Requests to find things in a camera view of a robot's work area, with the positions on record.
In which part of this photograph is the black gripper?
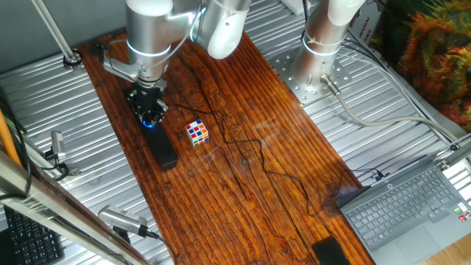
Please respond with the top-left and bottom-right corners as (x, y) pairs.
(127, 82), (169, 124)

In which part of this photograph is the black soundbar speaker with knob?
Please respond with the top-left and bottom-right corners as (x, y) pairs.
(126, 88), (180, 172)

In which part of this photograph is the rubik's cube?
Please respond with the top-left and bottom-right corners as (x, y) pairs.
(184, 119), (210, 148)

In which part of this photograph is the metal clamp tool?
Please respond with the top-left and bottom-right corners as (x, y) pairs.
(46, 130), (69, 165)

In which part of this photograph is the aluminium stand pole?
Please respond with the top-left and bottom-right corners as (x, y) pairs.
(31, 0), (84, 71)
(433, 132), (471, 170)

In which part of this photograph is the brown wood grain board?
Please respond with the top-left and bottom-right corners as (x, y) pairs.
(77, 31), (376, 265)

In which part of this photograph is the orange pole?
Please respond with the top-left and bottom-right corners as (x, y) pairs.
(0, 108), (22, 166)

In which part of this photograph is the black keyboard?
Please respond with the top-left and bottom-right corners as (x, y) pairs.
(3, 205), (65, 265)

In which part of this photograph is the small white box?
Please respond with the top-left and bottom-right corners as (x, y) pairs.
(280, 0), (314, 16)

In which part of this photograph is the white lettered box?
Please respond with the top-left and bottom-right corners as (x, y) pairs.
(347, 0), (386, 49)

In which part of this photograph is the black smartphone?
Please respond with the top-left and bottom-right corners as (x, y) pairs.
(312, 236), (351, 265)

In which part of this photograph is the grey laptop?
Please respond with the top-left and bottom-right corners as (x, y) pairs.
(335, 156), (471, 265)

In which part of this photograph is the colourful furry cloth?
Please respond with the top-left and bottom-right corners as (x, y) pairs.
(371, 0), (471, 133)

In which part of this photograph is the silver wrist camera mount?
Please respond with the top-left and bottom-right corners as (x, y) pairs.
(102, 54), (140, 82)

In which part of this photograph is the silver grilled camera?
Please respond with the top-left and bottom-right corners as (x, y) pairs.
(97, 205), (150, 244)

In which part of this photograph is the black camera cable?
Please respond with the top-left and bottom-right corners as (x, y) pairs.
(0, 93), (34, 202)
(141, 226), (180, 265)

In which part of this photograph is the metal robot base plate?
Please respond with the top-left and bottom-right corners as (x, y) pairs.
(268, 47), (353, 107)

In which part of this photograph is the aluminium frame beam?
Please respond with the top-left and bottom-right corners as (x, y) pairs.
(0, 149), (152, 265)

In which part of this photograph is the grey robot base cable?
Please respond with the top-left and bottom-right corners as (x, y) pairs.
(319, 73), (461, 144)

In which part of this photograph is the thin black speaker cable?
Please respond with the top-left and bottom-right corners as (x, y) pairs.
(160, 102), (386, 218)

